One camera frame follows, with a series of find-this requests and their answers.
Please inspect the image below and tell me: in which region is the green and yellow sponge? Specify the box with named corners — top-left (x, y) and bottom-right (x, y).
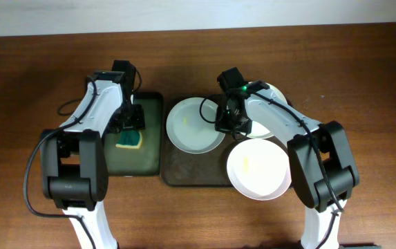
top-left (115, 130), bottom-right (142, 149)

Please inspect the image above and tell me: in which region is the pale blue-white plate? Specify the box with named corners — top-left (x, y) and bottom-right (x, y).
top-left (166, 97), bottom-right (225, 154)

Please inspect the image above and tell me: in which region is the white plate with yellow stain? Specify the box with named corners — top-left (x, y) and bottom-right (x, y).
top-left (226, 139), bottom-right (292, 201)

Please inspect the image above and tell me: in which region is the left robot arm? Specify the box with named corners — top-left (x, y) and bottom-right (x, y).
top-left (39, 69), bottom-right (145, 248)

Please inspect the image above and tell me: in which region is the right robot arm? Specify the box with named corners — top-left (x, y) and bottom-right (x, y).
top-left (216, 79), bottom-right (360, 248)

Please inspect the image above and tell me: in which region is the dark green water tray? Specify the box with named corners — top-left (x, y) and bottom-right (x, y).
top-left (103, 92), bottom-right (164, 176)

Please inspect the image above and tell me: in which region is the brown serving tray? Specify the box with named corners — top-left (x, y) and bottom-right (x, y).
top-left (160, 96), bottom-right (239, 187)

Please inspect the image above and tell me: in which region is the cream white plate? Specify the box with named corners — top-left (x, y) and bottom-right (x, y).
top-left (247, 83), bottom-right (287, 139)

